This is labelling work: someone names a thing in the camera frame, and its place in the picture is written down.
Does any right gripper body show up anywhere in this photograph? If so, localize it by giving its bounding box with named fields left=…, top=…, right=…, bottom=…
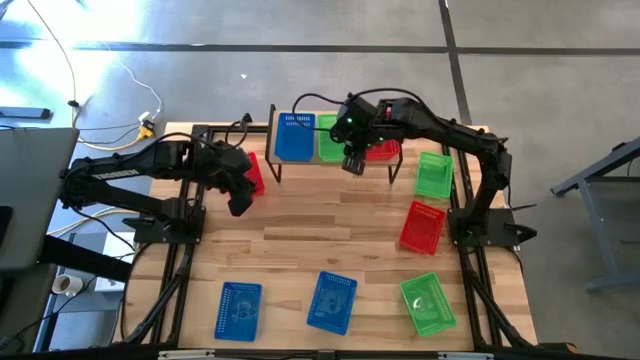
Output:
left=330, top=94, right=381, bottom=156

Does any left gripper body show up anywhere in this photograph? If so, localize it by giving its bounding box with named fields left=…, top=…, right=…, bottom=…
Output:
left=209, top=144, right=257, bottom=197

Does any red plastic basket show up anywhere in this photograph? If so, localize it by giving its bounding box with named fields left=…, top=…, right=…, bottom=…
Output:
left=398, top=200, right=447, bottom=256
left=364, top=139, right=402, bottom=162
left=244, top=151, right=266, bottom=200

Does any green plastic basket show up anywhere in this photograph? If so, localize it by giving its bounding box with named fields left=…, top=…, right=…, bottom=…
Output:
left=317, top=113, right=347, bottom=164
left=413, top=151, right=455, bottom=200
left=399, top=271, right=458, bottom=338

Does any blue plastic basket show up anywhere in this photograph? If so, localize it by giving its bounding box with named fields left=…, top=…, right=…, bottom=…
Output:
left=273, top=112, right=317, bottom=162
left=213, top=280, right=264, bottom=343
left=305, top=270, right=359, bottom=336

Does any wooden shelf with black legs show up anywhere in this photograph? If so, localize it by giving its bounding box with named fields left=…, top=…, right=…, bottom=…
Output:
left=264, top=103, right=405, bottom=185

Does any white box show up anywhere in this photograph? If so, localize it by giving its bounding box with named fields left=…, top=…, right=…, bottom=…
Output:
left=94, top=231, right=137, bottom=293

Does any black beam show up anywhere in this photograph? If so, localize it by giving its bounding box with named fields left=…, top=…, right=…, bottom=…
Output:
left=37, top=234, right=134, bottom=284

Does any white cup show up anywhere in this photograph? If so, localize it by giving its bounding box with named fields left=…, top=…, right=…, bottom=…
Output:
left=51, top=273, right=85, bottom=297

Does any grey desk top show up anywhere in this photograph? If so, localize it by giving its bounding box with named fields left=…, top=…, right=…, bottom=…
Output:
left=0, top=127, right=80, bottom=272

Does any flat black device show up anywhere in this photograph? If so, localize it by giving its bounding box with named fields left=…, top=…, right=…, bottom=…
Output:
left=0, top=106, right=52, bottom=121

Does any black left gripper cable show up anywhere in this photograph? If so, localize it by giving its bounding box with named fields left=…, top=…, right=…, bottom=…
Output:
left=223, top=119, right=250, bottom=149

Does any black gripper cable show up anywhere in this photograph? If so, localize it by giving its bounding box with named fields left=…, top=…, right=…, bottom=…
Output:
left=291, top=87, right=434, bottom=134
left=223, top=119, right=250, bottom=149

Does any black aluminium table frame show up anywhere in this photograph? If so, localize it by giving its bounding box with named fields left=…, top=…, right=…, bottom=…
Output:
left=112, top=122, right=576, bottom=360

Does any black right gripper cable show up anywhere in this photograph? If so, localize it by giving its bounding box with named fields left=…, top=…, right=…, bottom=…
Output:
left=291, top=87, right=434, bottom=134

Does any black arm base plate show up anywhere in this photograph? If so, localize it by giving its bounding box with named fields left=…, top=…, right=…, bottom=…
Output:
left=122, top=204, right=207, bottom=246
left=447, top=207, right=539, bottom=249

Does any white floor cable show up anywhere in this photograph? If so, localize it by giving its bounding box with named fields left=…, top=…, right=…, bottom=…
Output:
left=102, top=42, right=165, bottom=121

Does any yellow floor cable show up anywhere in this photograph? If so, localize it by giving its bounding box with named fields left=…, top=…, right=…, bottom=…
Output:
left=24, top=0, right=151, bottom=152
left=47, top=202, right=144, bottom=237

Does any grey metal table frame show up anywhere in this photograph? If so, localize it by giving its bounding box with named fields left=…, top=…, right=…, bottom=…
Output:
left=551, top=135, right=640, bottom=294

